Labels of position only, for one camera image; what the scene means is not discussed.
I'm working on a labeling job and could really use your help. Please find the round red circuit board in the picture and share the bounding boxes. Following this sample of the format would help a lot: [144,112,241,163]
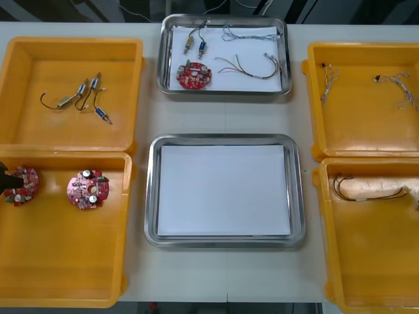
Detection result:
[175,60,214,90]
[66,168,111,210]
[3,166,40,207]

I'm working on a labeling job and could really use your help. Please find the white label metal solenoid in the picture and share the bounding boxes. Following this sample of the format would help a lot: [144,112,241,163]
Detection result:
[39,90,81,111]
[181,20,210,56]

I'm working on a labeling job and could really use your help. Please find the blue label metal solenoid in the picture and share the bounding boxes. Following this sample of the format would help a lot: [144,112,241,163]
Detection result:
[196,26,212,60]
[74,78,91,114]
[83,72,107,111]
[92,97,114,126]

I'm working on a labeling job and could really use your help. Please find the blue-white twisted wire harness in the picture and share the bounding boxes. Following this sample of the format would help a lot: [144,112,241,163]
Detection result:
[319,62,340,106]
[373,71,419,112]
[221,23,283,43]

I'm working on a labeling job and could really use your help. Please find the yellow-orange plastic bin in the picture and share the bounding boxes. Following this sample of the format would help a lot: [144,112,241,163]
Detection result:
[310,157,419,314]
[0,150,137,309]
[301,41,419,163]
[0,36,147,154]

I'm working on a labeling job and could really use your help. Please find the steel tray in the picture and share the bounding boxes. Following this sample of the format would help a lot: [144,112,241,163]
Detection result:
[143,133,307,250]
[156,13,293,96]

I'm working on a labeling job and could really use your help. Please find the white paper sheet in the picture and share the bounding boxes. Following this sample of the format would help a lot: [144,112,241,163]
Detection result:
[156,144,292,237]
[168,25,284,92]

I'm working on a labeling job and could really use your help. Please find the thin white cable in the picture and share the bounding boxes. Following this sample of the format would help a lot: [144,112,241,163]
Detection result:
[117,0,155,23]
[235,0,273,9]

